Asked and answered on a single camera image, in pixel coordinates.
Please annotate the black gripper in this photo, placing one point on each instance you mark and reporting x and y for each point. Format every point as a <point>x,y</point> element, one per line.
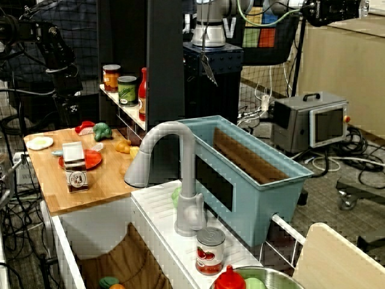
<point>67,82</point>

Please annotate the brown white milk box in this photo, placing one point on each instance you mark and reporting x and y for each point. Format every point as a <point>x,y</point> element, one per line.
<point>75,168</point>

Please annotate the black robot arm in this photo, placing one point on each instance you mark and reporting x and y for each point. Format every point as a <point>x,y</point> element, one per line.
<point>54,45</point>

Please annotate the silver industrial robot arm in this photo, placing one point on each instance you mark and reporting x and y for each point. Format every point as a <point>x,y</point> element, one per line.
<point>210,27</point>

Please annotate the white labelled box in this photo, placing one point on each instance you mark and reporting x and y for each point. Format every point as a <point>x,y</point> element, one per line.
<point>27,170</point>

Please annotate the grey robot control box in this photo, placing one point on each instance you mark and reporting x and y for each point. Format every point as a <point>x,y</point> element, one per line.
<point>290,120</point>

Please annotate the red toy cheese wedge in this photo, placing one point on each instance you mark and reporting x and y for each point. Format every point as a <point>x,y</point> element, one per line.
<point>84,127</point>

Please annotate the green toy broccoli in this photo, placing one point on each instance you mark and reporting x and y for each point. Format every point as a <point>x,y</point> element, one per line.
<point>101,131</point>

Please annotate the toy fried egg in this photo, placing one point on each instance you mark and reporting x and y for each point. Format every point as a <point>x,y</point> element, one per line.
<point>39,142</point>

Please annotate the orange beans can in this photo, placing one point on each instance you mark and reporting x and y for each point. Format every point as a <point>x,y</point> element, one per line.
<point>111,79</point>

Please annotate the red round plate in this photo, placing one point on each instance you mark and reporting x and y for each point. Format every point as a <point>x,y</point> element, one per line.
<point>93,159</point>

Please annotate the white tiled shelf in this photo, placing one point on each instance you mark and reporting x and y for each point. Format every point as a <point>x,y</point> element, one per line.
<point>126,110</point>

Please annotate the green peas can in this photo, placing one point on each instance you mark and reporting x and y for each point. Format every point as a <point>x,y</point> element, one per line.
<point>127,91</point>

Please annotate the orange toy croissant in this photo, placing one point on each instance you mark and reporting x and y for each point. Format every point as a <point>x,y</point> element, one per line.
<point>122,146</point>

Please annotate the red sauce bottle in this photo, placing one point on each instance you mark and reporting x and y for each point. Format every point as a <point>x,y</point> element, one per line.
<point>142,96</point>

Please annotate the yellow toy corn cob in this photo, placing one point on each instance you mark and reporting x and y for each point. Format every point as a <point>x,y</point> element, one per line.
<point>134,152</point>

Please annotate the black kitchen back panel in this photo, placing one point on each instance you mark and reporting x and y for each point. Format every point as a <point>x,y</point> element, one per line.
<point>165,60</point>

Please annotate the white toy sink unit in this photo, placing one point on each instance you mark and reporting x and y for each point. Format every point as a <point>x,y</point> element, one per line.
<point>156,207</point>

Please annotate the green toy lettuce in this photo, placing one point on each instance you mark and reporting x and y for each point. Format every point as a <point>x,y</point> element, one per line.
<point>176,197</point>

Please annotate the grey toy faucet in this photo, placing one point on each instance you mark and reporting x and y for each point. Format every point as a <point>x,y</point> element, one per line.
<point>188,180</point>

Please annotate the hanging metal spatula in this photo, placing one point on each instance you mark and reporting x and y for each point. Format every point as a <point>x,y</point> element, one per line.
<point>209,67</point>

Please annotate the brown cloth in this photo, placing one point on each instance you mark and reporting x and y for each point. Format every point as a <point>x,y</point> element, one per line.
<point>135,259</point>

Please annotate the dark green toy vegetable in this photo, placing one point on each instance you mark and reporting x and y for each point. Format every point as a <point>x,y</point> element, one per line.
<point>108,281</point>

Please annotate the orange toy carrot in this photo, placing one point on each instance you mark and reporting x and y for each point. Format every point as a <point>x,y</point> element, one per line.
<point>117,286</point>

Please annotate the white power strip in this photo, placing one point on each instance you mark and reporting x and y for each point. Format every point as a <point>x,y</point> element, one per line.
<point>264,102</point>

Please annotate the blue plastic dish bin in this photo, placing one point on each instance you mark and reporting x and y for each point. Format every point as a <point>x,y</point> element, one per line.
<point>249,192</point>

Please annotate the tomato can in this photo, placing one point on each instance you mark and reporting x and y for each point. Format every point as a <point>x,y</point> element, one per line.
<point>210,253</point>

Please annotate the colourful squares banner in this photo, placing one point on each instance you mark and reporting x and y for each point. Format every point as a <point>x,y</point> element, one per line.
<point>260,36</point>

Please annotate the red ketchup bottle cap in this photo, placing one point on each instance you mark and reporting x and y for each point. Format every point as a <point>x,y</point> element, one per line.
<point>230,278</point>

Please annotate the black stand pole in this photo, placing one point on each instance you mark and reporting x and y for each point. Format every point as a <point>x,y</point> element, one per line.
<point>299,60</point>

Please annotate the light green toy fruit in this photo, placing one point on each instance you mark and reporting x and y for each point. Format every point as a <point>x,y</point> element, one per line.
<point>255,283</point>

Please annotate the grey teach pendant screen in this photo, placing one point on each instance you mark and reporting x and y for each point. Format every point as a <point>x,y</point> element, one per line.
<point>328,126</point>

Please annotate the steel bowl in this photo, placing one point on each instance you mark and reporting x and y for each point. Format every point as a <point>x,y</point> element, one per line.
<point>279,278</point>

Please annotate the black tool head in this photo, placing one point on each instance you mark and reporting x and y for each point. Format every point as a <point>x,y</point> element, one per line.
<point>331,10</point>

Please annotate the black cart base with caster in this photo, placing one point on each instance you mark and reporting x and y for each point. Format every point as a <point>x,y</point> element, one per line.
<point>358,189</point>

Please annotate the light wooden board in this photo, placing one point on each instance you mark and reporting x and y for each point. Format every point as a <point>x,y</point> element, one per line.
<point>340,262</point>

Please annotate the dark blue robot pedestal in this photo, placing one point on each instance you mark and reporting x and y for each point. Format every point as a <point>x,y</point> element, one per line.
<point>224,61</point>

